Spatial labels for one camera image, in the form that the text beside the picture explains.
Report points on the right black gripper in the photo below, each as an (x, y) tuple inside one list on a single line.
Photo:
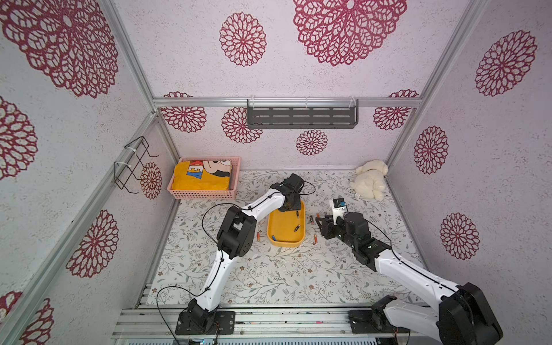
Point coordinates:
[(330, 228)]

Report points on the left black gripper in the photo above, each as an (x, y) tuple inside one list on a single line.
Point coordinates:
[(297, 206)]

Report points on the yellow plastic storage box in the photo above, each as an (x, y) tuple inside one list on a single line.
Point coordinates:
[(280, 230)]

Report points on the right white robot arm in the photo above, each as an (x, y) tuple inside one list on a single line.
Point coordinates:
[(452, 314)]

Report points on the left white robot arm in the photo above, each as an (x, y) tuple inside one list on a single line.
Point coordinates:
[(234, 239)]

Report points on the white plush toy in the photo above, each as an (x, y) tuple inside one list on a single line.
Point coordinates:
[(369, 182)]

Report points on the yellow folded cartoon shirt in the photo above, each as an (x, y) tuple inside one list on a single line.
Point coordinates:
[(202, 175)]

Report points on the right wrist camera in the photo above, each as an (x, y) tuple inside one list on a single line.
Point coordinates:
[(338, 208)]

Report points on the grey wall shelf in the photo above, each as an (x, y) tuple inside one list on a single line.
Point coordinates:
[(303, 117)]

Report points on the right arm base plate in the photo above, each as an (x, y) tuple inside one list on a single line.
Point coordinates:
[(366, 321)]

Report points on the black wire wall rack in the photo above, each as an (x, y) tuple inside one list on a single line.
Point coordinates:
[(124, 171)]

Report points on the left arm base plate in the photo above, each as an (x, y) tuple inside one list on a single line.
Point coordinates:
[(216, 323)]

